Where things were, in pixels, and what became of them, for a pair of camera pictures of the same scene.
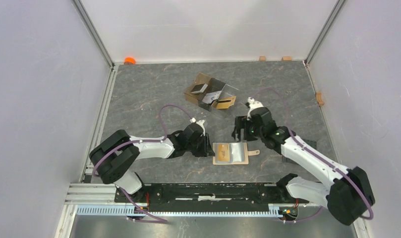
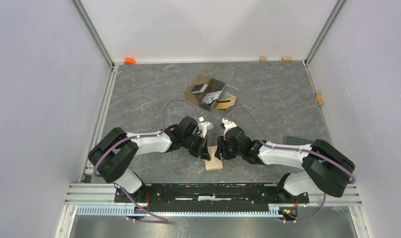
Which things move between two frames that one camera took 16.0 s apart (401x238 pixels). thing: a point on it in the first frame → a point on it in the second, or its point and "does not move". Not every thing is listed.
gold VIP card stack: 224,103 does not move
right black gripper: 241,122 → 221,152
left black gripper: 206,150 does not move
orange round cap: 129,61 does not move
